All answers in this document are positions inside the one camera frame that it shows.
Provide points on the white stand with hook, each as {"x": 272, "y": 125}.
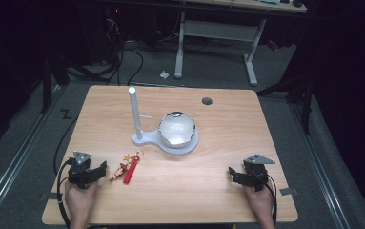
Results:
{"x": 153, "y": 138}

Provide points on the wooden desk with grey frame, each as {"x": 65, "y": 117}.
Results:
{"x": 216, "y": 30}

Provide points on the white bowl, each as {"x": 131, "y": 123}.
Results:
{"x": 177, "y": 129}

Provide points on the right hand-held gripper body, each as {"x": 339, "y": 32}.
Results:
{"x": 255, "y": 173}

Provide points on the metal floor rail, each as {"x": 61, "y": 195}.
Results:
{"x": 15, "y": 159}
{"x": 320, "y": 168}

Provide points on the person's right hand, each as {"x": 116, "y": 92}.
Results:
{"x": 261, "y": 202}

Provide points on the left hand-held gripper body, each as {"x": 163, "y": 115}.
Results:
{"x": 79, "y": 173}

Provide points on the crumpled white paper scrap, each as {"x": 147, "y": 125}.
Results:
{"x": 164, "y": 74}

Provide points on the person's left hand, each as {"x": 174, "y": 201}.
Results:
{"x": 81, "y": 200}

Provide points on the small red object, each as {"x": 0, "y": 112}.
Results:
{"x": 273, "y": 45}

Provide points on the dark metal stand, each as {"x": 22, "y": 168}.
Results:
{"x": 46, "y": 82}
{"x": 304, "y": 89}

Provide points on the grey tape piece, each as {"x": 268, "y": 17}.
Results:
{"x": 48, "y": 196}
{"x": 288, "y": 191}

